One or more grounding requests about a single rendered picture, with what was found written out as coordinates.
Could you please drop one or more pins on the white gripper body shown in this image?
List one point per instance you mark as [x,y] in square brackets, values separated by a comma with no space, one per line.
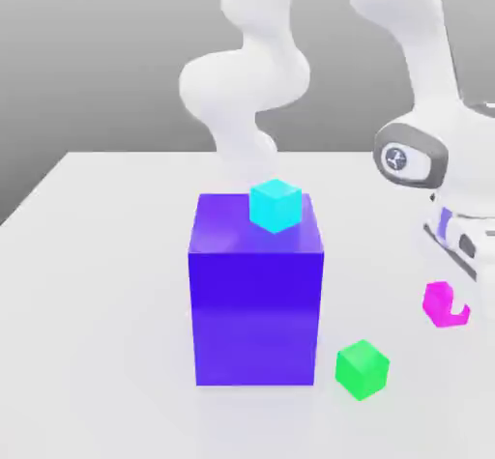
[451,258]

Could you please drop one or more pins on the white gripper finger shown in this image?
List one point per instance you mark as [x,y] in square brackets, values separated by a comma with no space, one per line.
[459,297]

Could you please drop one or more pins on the small magenta cube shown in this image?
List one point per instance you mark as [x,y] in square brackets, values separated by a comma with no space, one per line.
[436,304]

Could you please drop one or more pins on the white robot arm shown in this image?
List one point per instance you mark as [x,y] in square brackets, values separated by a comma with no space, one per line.
[251,80]

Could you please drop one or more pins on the small green cube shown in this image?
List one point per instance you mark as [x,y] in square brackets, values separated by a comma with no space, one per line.
[361,370]

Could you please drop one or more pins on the small cyan cube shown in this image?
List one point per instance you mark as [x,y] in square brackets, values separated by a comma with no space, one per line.
[275,206]

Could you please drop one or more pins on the large purple box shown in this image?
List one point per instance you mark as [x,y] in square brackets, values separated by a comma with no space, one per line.
[253,312]

